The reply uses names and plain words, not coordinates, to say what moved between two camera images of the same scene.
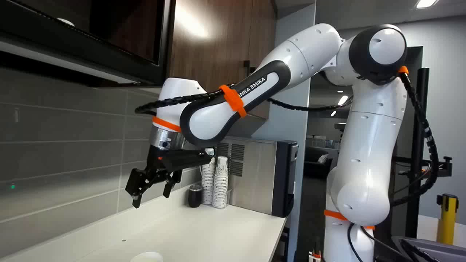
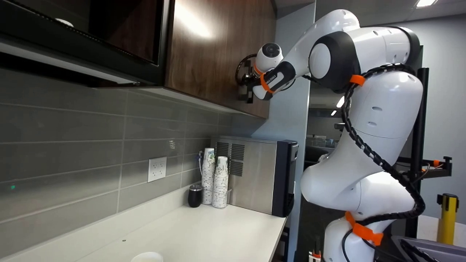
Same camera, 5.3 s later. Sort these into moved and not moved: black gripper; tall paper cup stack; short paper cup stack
Moved: black gripper
Not moved: short paper cup stack; tall paper cup stack
